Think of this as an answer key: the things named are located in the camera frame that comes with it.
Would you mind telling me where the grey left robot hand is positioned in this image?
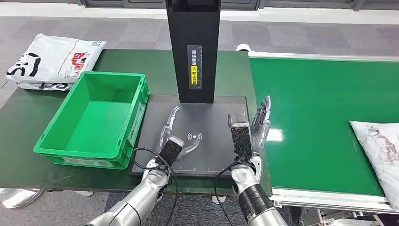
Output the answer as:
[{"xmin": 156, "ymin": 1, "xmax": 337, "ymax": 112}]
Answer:
[{"xmin": 155, "ymin": 105, "xmax": 202, "ymax": 162}]

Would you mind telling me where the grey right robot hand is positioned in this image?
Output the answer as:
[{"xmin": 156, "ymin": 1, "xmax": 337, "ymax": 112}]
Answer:
[{"xmin": 227, "ymin": 95, "xmax": 272, "ymax": 156}]

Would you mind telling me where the grey parcel bag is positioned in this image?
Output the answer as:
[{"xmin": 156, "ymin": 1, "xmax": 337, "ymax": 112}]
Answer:
[{"xmin": 349, "ymin": 121, "xmax": 399, "ymax": 210}]

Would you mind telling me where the black inbound scanner machine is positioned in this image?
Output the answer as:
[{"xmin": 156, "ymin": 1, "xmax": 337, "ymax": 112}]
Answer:
[{"xmin": 130, "ymin": 0, "xmax": 251, "ymax": 179}]

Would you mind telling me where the green conveyor belt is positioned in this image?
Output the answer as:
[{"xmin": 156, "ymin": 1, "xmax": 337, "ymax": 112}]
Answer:
[{"xmin": 248, "ymin": 57, "xmax": 399, "ymax": 197}]

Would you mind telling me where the green plastic crate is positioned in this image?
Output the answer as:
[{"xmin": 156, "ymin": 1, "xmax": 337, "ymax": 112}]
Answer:
[{"xmin": 33, "ymin": 71, "xmax": 151, "ymax": 170}]

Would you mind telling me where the white bag black red print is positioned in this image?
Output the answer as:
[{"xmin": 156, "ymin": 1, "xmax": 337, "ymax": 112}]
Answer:
[{"xmin": 6, "ymin": 33, "xmax": 107, "ymax": 84}]

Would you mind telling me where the shiny silver round base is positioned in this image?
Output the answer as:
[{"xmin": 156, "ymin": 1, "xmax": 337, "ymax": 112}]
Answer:
[{"xmin": 0, "ymin": 188, "xmax": 44, "ymax": 209}]

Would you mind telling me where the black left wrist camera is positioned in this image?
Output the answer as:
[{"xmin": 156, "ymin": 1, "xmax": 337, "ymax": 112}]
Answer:
[{"xmin": 157, "ymin": 136, "xmax": 185, "ymax": 167}]

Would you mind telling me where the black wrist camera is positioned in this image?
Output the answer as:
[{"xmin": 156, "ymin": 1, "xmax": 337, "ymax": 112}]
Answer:
[
  {"xmin": 230, "ymin": 121, "xmax": 254, "ymax": 159},
  {"xmin": 157, "ymin": 136, "xmax": 185, "ymax": 167}
]

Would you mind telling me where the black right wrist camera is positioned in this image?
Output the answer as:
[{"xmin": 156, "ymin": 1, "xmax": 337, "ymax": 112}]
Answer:
[{"xmin": 230, "ymin": 121, "xmax": 254, "ymax": 159}]

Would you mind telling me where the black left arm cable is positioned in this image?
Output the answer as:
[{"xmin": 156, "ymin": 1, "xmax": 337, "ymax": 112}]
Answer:
[{"xmin": 132, "ymin": 147, "xmax": 179, "ymax": 226}]

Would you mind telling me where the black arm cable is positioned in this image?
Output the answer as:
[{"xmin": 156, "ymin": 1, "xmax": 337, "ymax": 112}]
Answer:
[
  {"xmin": 214, "ymin": 157, "xmax": 247, "ymax": 226},
  {"xmin": 132, "ymin": 147, "xmax": 179, "ymax": 226}
]

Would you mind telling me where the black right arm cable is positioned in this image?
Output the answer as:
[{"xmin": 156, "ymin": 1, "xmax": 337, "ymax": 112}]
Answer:
[{"xmin": 214, "ymin": 157, "xmax": 247, "ymax": 226}]

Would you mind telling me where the aluminium conveyor frame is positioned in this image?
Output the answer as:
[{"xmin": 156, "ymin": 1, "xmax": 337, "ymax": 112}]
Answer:
[{"xmin": 247, "ymin": 50, "xmax": 399, "ymax": 226}]

